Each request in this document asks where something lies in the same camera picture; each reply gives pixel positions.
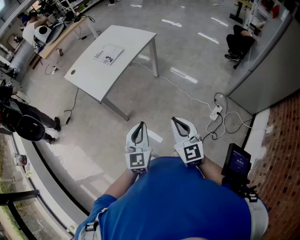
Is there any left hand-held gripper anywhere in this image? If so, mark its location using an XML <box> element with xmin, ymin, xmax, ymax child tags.
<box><xmin>124</xmin><ymin>121</ymin><xmax>152</xmax><ymax>174</ymax></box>

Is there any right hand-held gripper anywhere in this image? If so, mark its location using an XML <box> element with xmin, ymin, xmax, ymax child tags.
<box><xmin>171</xmin><ymin>117</ymin><xmax>204</xmax><ymax>168</ymax></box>

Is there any white printed book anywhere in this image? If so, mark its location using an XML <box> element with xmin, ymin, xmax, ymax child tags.
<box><xmin>93</xmin><ymin>44</ymin><xmax>124</xmax><ymax>66</ymax></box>

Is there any person's left forearm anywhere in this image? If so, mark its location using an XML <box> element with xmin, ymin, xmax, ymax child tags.
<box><xmin>103</xmin><ymin>167</ymin><xmax>141</xmax><ymax>200</ymax></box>

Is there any person's right forearm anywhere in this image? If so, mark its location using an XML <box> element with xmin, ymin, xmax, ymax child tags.
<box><xmin>199</xmin><ymin>157</ymin><xmax>225</xmax><ymax>186</ymax></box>

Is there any white paper strip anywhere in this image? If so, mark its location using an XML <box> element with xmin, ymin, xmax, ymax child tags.
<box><xmin>147</xmin><ymin>128</ymin><xmax>164</xmax><ymax>143</ymax></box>

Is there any white power strip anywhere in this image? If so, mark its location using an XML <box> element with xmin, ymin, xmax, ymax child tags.
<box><xmin>209</xmin><ymin>104</ymin><xmax>224</xmax><ymax>121</ymax></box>

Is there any grey metal table leg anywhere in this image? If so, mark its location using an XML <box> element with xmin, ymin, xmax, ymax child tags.
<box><xmin>101</xmin><ymin>96</ymin><xmax>130</xmax><ymax>122</ymax></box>
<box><xmin>149</xmin><ymin>37</ymin><xmax>160</xmax><ymax>78</ymax></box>

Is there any person's blue shirt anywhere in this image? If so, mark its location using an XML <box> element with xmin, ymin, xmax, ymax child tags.
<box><xmin>75</xmin><ymin>156</ymin><xmax>269</xmax><ymax>240</ymax></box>

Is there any black backpack rig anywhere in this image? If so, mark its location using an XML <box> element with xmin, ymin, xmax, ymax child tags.
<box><xmin>0</xmin><ymin>99</ymin><xmax>46</xmax><ymax>143</ymax></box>

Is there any wooden table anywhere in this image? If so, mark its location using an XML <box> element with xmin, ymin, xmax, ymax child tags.
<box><xmin>38</xmin><ymin>15</ymin><xmax>99</xmax><ymax>60</ymax></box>

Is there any black framed window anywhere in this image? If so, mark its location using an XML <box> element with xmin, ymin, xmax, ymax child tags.
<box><xmin>0</xmin><ymin>133</ymin><xmax>94</xmax><ymax>240</ymax></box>

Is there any white egg-shaped robot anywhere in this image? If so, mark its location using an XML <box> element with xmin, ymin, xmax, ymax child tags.
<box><xmin>34</xmin><ymin>22</ymin><xmax>65</xmax><ymax>45</ymax></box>

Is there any white power cable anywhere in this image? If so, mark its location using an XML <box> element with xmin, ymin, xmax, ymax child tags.
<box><xmin>133</xmin><ymin>60</ymin><xmax>213</xmax><ymax>111</ymax></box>

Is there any black phone on mount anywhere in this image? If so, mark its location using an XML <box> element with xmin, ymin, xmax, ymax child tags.
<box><xmin>221</xmin><ymin>143</ymin><xmax>252</xmax><ymax>180</ymax></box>

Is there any black floor cable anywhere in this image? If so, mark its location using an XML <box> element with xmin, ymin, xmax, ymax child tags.
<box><xmin>63</xmin><ymin>88</ymin><xmax>80</xmax><ymax>126</ymax></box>

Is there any black chest rig mount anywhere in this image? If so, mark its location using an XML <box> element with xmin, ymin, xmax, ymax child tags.
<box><xmin>221</xmin><ymin>174</ymin><xmax>258</xmax><ymax>203</ymax></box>

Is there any white adapter with cable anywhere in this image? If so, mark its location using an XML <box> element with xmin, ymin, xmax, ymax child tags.
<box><xmin>44</xmin><ymin>62</ymin><xmax>64</xmax><ymax>79</ymax></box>

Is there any small glass photo frame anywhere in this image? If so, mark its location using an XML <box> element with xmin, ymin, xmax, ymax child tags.
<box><xmin>13</xmin><ymin>152</ymin><xmax>28</xmax><ymax>166</ymax></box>

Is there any black pedestal table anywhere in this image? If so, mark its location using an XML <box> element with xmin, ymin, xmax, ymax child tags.
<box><xmin>229</xmin><ymin>0</ymin><xmax>245</xmax><ymax>25</ymax></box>

